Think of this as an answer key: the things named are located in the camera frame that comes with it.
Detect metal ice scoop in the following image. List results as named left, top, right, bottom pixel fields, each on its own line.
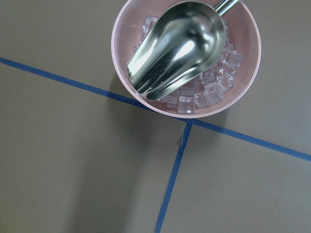
left=127, top=0, right=237, bottom=100

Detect pink bowl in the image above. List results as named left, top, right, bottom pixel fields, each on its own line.
left=111, top=0, right=261, bottom=118

